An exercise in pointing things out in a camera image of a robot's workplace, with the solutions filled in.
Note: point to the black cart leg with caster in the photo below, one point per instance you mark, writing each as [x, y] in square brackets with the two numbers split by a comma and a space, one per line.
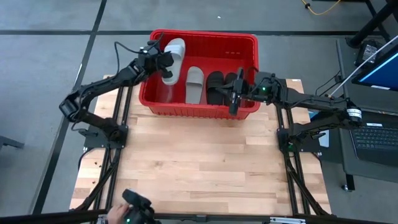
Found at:
[349, 182]

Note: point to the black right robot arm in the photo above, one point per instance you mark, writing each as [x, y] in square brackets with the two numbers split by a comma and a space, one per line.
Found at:
[311, 101]

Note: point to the red ribbed plastic bin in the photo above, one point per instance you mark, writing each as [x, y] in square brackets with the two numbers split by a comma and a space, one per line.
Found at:
[217, 49]

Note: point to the black handheld controller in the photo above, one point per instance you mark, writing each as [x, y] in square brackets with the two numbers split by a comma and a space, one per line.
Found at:
[136, 202]

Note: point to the black power adapter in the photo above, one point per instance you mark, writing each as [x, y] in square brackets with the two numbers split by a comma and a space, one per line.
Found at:
[368, 51]

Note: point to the gray desk surface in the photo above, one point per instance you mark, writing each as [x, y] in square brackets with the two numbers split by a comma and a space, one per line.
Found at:
[345, 161]

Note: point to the blue-screen monitor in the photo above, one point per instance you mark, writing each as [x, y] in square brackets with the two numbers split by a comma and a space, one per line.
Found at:
[385, 71]

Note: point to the gray furniture leg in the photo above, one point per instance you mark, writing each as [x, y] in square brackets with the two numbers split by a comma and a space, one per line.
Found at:
[9, 141]

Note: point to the black tripod stand tube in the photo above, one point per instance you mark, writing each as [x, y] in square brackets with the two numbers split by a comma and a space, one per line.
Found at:
[370, 25]

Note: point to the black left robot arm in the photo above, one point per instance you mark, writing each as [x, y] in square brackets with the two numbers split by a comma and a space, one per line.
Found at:
[102, 82]

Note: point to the black laptop keyboard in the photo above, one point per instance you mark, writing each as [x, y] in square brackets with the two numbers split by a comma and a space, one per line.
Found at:
[373, 140]

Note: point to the person's hand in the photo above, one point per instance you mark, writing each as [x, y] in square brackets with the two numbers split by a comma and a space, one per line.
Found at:
[116, 214]

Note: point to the black aluminium frame rails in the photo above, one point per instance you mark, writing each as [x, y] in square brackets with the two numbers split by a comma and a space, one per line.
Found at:
[292, 193]
[111, 193]

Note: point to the gray slide sandal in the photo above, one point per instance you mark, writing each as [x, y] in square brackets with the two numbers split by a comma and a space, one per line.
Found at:
[177, 46]
[194, 90]

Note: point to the white rod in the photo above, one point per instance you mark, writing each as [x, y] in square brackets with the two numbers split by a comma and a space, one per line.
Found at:
[357, 72]

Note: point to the black crossbar with brackets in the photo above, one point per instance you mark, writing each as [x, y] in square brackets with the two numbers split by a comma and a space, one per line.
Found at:
[217, 216]

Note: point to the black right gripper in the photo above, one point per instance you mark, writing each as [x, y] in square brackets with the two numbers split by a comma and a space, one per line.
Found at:
[261, 87]

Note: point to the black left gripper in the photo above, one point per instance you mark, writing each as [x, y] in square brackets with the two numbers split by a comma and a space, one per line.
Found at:
[152, 59]

